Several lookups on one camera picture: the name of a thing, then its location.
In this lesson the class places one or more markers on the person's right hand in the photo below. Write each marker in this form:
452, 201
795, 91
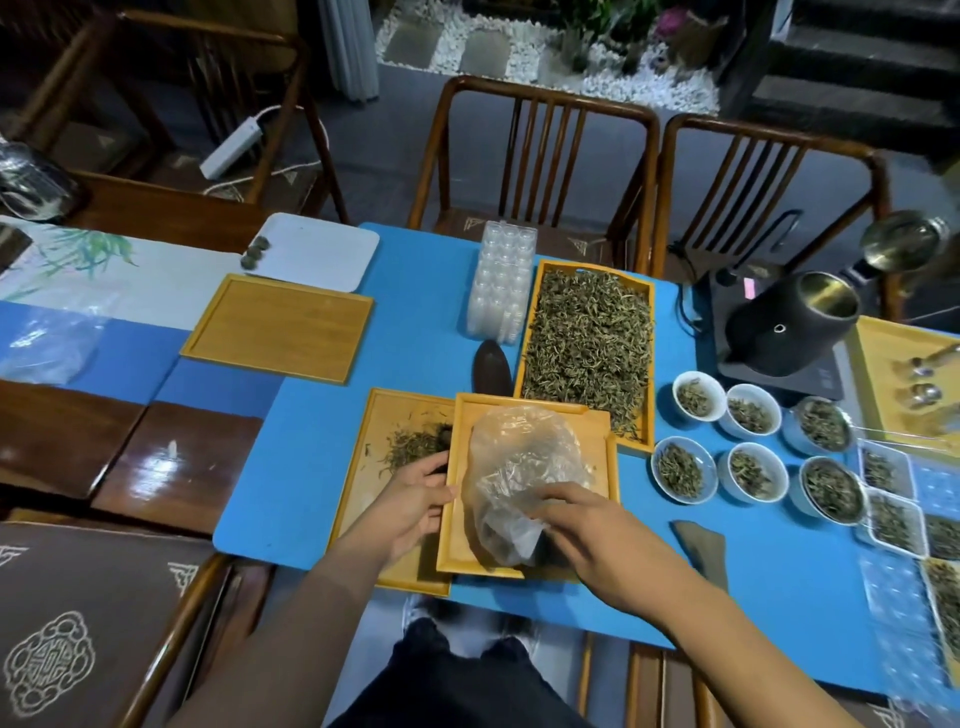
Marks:
615, 551

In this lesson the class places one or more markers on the small round tea ball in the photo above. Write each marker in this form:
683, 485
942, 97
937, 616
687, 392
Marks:
248, 259
262, 244

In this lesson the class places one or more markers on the dark stone stairs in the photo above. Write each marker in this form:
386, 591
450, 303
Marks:
862, 60

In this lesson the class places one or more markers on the stack of clear blister trays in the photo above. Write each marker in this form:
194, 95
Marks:
502, 281

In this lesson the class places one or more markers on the large blue table mat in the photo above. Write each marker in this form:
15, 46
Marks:
315, 465

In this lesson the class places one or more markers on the wooden tray with leaf scraps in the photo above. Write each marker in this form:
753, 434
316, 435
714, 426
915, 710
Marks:
360, 480

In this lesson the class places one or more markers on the white cup with tea leaves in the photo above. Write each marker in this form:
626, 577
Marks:
831, 489
752, 411
684, 469
752, 472
823, 424
699, 396

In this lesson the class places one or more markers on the shiny metal container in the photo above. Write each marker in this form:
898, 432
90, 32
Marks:
34, 184

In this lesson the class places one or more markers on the small pile of tea leaves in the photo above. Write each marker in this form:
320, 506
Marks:
411, 444

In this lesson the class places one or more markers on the clear plastic bag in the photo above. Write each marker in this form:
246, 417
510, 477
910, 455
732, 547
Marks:
517, 465
49, 349

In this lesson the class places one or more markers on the black kettle heating base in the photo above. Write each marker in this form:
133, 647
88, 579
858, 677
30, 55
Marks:
817, 379

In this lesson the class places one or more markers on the wooden chair with patterned cushion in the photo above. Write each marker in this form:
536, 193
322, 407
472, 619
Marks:
90, 607

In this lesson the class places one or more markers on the person's left forearm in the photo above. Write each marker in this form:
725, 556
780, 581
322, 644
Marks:
300, 645

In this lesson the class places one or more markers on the grey curtain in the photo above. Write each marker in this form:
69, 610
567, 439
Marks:
349, 49

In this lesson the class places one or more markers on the small metal tea tools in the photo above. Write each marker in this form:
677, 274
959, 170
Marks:
926, 375

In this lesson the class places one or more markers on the square dish with tea leaves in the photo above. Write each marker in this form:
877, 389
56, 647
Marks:
943, 536
883, 469
894, 523
943, 607

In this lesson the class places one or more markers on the flat clear plastic bag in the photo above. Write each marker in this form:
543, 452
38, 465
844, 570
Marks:
49, 349

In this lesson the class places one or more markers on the dark wooden armchair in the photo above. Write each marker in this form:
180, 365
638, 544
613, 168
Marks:
187, 97

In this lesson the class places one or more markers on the person's right thumb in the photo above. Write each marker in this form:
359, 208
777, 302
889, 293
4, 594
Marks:
546, 517

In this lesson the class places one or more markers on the white power strip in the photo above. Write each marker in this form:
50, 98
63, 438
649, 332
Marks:
232, 146

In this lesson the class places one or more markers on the dark brown tea scoop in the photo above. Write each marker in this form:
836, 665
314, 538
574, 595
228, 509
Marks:
492, 367

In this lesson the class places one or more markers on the yellow wooden tray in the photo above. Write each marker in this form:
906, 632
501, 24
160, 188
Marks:
877, 375

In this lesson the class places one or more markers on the black electric kettle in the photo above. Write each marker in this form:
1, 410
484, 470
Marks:
787, 322

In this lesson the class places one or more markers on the green potted plants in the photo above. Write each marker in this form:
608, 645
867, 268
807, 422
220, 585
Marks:
600, 22

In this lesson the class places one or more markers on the white rectangular tray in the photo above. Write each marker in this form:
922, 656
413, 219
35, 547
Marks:
322, 251

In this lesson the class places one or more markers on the person's right forearm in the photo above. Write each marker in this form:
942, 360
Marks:
742, 667

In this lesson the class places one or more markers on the grey-green tea scoop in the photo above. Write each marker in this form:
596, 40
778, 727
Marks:
701, 555

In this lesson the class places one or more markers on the wooden slat-back chair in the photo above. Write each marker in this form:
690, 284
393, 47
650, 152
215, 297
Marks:
757, 180
547, 150

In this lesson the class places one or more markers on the bamboo print table runner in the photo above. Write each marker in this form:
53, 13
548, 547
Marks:
112, 270

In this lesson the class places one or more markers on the large bed of tea leaves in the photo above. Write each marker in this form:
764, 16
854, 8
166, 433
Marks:
589, 341

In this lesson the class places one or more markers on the empty wide wooden tray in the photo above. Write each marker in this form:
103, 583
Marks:
277, 330

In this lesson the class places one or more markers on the round kettle lid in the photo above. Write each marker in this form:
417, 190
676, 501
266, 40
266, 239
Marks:
900, 240

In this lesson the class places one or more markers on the bed of white pebbles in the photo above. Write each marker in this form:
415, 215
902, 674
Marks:
525, 45

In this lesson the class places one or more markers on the person's left hand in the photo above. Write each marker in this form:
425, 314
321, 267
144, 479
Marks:
394, 517

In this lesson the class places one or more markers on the small blue table mat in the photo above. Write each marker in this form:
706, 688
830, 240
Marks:
135, 360

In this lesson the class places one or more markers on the small light wooden tray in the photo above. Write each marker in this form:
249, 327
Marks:
457, 480

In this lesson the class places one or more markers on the person's shoes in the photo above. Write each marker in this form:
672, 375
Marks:
420, 611

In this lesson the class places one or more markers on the person's black trousers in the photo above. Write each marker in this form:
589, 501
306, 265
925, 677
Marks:
465, 686

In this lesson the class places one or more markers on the long wooden tray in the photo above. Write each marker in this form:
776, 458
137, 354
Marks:
525, 360

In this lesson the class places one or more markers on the person's left thumb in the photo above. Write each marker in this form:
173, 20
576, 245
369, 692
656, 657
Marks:
442, 499

